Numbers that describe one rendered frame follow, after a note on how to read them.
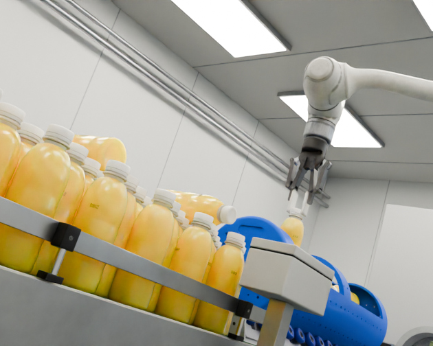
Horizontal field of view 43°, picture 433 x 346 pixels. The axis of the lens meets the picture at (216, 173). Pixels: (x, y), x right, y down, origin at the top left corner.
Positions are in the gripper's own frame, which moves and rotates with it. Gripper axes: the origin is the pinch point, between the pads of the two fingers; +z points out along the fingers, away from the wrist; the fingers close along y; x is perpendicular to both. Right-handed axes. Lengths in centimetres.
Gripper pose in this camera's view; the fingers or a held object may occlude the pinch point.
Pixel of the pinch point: (299, 203)
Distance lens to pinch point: 164.3
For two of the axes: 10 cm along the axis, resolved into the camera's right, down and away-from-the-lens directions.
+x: -5.3, -3.9, -7.5
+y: -7.9, -0.9, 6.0
